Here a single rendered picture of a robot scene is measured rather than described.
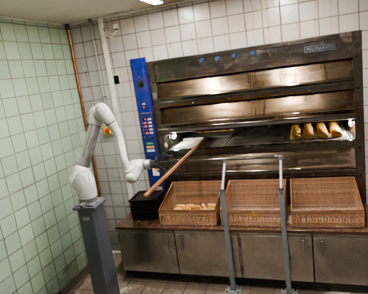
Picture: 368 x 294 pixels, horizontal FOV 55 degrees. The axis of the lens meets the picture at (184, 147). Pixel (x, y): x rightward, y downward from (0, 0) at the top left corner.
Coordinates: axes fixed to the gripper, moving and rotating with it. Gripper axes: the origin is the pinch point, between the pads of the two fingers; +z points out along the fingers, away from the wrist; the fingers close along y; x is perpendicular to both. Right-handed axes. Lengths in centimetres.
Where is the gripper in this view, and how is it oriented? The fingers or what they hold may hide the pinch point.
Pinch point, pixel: (172, 163)
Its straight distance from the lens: 311.1
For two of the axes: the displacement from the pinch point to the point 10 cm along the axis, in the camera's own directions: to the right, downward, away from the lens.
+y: 1.3, 9.7, 2.0
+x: -2.9, 2.3, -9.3
